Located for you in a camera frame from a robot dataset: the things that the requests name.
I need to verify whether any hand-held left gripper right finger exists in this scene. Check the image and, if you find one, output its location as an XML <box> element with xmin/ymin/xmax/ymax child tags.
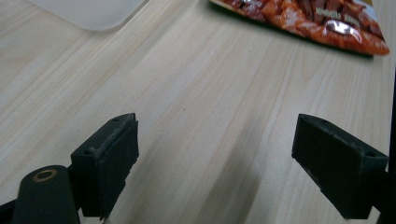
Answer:
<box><xmin>290</xmin><ymin>113</ymin><xmax>390</xmax><ymax>220</ymax></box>

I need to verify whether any orange snack packet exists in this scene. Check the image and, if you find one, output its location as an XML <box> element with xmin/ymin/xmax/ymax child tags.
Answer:
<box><xmin>208</xmin><ymin>0</ymin><xmax>390</xmax><ymax>57</ymax></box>

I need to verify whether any white plastic tray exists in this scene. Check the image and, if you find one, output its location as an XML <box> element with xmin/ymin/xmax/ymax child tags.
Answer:
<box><xmin>26</xmin><ymin>0</ymin><xmax>149</xmax><ymax>32</ymax></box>

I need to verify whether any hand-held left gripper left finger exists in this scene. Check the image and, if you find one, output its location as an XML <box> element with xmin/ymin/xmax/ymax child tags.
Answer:
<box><xmin>70</xmin><ymin>112</ymin><xmax>140</xmax><ymax>221</ymax></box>

